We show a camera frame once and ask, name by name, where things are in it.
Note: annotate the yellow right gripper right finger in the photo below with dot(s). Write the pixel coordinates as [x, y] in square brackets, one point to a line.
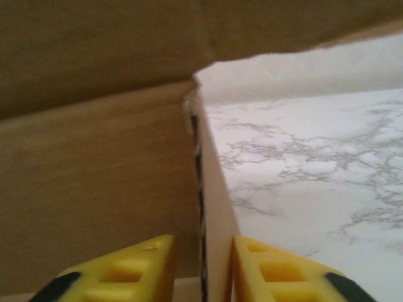
[277, 280]

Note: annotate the brown cardboard box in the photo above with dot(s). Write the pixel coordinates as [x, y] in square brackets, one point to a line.
[94, 157]

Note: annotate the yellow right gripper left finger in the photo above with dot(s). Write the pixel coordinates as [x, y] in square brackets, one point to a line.
[126, 277]

